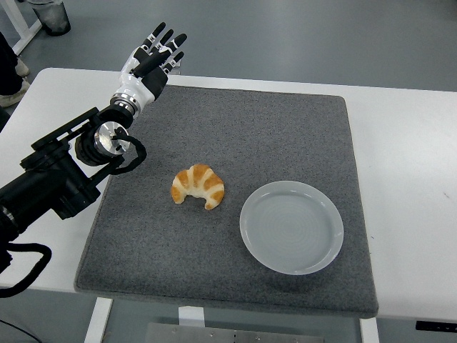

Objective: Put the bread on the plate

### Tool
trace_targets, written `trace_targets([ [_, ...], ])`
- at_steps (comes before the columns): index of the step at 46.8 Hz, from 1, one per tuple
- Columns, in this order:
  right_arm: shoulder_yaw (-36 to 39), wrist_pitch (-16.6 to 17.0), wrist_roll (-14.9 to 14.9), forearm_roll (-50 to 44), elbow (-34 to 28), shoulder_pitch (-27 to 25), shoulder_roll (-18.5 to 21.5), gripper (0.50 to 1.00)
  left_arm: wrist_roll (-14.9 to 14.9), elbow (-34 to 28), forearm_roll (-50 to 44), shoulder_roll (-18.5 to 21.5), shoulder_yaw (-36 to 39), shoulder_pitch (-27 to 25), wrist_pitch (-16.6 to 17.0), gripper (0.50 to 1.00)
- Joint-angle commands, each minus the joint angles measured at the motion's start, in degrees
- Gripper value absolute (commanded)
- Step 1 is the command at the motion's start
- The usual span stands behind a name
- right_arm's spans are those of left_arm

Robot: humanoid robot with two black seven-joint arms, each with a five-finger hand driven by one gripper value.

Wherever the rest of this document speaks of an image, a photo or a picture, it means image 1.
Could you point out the dark mesh waste bin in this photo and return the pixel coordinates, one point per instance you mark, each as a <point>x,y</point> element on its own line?
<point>53,18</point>

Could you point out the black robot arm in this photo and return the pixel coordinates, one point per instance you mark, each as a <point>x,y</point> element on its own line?
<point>46,182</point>

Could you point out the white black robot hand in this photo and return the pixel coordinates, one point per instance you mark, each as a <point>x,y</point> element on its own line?
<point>134,84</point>

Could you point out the person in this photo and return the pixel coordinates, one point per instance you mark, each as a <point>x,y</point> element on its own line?
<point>7,60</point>

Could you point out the grey felt table mat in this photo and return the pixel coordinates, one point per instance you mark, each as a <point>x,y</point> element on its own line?
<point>221,143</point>

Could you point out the pale grey round plate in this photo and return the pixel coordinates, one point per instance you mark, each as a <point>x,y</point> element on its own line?
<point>291,228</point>

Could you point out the white table bracket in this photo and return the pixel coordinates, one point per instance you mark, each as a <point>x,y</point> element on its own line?
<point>191,316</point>

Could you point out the white table leg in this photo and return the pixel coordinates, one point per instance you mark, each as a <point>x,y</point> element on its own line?
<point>98,319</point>
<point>369,330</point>

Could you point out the golden croissant bread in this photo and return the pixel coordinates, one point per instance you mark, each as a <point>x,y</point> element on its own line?
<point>198,182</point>

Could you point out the black desk control panel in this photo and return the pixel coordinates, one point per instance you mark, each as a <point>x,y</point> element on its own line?
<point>435,325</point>

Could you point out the white desk frame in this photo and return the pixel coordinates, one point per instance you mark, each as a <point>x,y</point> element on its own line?
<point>25,35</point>

